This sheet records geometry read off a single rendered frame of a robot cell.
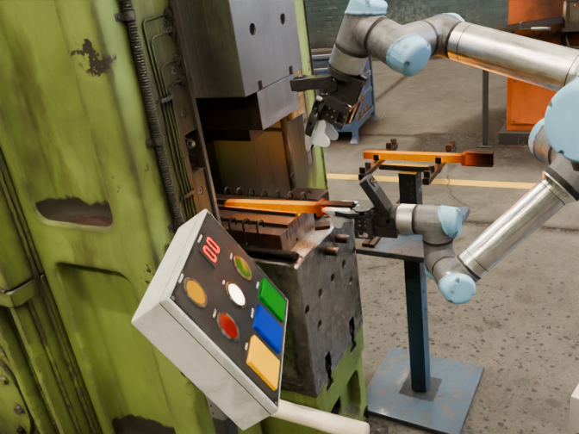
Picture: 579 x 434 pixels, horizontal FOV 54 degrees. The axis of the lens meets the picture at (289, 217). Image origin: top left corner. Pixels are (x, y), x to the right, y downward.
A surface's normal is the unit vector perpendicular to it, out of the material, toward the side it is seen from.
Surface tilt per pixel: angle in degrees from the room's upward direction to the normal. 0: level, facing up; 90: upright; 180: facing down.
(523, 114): 89
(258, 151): 90
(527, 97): 90
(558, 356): 0
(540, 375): 0
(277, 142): 90
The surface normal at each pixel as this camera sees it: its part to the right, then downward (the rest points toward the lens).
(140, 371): -0.46, 0.43
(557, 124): -0.79, 0.24
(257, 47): 0.88, 0.08
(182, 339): -0.05, 0.42
